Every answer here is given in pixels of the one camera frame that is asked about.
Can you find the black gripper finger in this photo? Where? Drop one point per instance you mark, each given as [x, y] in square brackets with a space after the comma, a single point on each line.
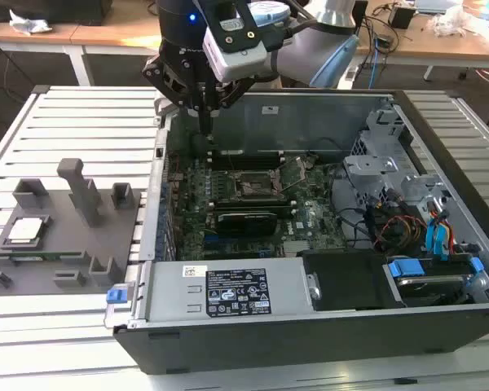
[232, 95]
[155, 75]

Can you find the silver CPU green substrate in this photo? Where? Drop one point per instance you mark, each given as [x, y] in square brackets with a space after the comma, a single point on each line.
[24, 230]

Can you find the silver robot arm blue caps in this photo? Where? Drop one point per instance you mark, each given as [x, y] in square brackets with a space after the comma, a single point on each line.
[293, 57]

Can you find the CPU socket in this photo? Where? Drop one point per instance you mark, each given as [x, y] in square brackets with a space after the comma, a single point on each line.
[252, 183]

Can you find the wooden desk white legs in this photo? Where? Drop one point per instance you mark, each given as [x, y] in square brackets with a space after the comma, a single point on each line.
[432, 51]
[106, 34]

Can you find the black monitor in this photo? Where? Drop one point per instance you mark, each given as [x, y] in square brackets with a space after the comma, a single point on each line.
[65, 10]

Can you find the small white device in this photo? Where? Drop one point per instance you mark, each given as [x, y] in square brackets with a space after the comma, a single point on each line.
[350, 72]

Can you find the black graphics card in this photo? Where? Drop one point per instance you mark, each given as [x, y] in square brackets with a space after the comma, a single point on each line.
[246, 224]

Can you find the green motherboard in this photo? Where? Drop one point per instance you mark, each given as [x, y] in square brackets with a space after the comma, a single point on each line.
[314, 203]

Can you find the white crumpled paper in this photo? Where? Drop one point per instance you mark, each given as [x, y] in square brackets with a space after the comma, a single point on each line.
[26, 24]

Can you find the silver metal drive cage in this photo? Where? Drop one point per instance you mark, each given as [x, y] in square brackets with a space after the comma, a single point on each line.
[368, 165]

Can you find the silver chipset heatsink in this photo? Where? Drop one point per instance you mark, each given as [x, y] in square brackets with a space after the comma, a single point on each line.
[296, 248]

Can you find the grey parts rack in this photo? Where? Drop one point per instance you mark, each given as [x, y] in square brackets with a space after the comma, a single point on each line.
[77, 244]

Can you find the small black box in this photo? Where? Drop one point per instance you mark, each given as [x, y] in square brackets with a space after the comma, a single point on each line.
[402, 18]

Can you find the green RAM stick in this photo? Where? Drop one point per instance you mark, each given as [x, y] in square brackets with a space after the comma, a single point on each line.
[57, 256]

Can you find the grey power supply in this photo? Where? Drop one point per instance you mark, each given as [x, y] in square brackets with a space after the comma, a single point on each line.
[167, 293]

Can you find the black plastic shroud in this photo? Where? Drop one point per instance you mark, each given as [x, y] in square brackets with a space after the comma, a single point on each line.
[342, 281]

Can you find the blue plastic case latch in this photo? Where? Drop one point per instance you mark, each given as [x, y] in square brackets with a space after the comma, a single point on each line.
[116, 295]

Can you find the white plastic bags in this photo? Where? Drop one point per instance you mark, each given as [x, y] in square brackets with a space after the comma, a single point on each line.
[452, 20]

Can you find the hard disk blue carrier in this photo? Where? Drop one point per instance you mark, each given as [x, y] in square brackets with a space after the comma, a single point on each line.
[405, 269]

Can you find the black PC case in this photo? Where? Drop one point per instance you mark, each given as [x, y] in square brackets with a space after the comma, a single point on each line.
[309, 350]

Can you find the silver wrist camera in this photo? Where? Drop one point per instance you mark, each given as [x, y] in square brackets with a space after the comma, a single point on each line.
[238, 61]

